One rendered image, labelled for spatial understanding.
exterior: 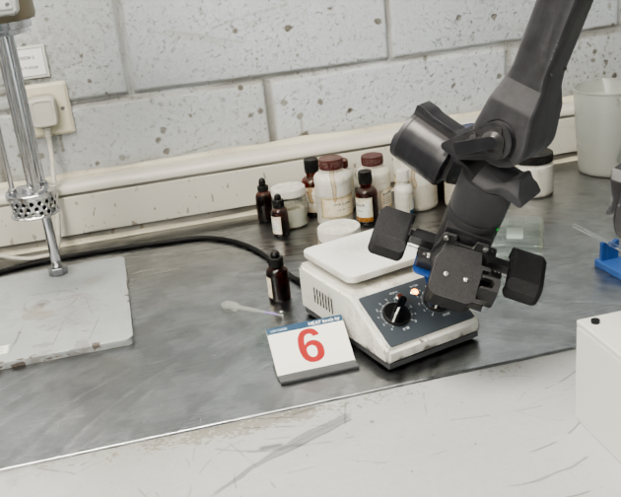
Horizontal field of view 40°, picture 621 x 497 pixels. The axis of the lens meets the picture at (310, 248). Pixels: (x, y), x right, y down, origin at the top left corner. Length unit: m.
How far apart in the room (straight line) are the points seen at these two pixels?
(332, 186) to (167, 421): 0.58
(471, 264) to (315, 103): 0.71
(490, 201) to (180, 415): 0.39
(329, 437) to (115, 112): 0.79
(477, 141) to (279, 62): 0.74
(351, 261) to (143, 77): 0.59
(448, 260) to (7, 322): 0.62
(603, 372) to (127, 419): 0.48
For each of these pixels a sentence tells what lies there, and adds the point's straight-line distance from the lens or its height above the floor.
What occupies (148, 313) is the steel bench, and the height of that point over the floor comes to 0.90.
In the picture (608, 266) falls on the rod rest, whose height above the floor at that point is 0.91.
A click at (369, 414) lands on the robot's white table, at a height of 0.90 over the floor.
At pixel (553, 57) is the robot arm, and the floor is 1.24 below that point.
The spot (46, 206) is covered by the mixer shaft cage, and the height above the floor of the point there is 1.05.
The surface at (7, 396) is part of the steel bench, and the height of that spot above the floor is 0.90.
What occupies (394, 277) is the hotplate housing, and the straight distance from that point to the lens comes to 1.02.
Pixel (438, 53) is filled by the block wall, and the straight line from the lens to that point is 1.58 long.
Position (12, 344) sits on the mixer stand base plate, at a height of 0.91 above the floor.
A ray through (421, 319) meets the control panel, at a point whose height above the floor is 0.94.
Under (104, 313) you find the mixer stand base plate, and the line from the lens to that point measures 1.18.
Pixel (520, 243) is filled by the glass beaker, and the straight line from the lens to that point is 1.20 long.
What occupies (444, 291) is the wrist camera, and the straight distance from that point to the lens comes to 0.86.
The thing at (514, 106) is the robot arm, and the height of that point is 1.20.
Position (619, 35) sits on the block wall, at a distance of 1.74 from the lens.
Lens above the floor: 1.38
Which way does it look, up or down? 21 degrees down
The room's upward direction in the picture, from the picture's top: 6 degrees counter-clockwise
